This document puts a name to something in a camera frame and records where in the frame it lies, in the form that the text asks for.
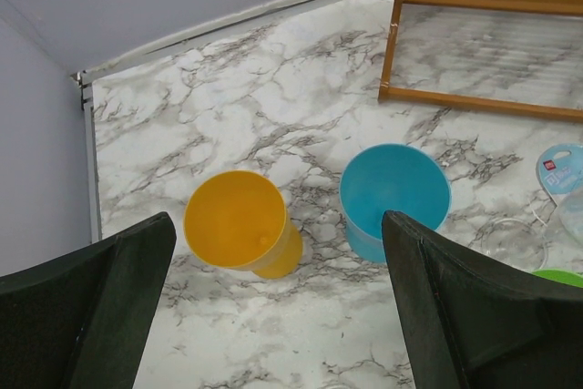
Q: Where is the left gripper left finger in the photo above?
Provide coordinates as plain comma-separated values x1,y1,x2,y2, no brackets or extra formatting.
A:
1,212,177,388

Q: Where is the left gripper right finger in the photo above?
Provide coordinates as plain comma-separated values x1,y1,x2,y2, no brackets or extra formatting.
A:
382,211,582,388

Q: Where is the clear wine glass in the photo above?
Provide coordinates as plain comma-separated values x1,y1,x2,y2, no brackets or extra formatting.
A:
475,195,582,274

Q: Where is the blue plastic wine glass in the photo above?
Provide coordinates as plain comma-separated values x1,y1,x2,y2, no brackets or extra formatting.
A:
339,143,452,263

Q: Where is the yellow plastic wine glass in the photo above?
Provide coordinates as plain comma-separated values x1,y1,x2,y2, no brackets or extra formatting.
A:
183,170,303,279

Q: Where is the green plastic wine glass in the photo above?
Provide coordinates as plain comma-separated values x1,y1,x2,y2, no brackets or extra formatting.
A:
532,269,583,288

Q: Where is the wooden two-tier rack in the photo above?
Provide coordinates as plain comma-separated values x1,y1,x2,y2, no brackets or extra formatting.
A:
378,0,582,123

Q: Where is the blue tool in blister pack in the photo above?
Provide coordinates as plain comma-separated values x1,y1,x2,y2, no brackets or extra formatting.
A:
536,143,583,206

